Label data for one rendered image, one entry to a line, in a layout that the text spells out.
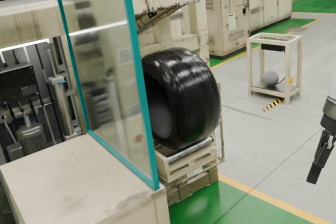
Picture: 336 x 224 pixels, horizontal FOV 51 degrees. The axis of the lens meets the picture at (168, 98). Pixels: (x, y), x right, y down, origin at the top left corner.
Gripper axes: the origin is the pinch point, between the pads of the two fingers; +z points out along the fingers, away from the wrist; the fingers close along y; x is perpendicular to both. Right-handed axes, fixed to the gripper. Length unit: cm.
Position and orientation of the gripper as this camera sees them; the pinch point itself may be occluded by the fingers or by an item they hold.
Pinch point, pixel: (314, 173)
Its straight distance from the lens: 127.8
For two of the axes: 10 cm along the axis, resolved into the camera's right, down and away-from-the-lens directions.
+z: -2.0, 9.2, 3.3
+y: 3.2, -2.5, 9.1
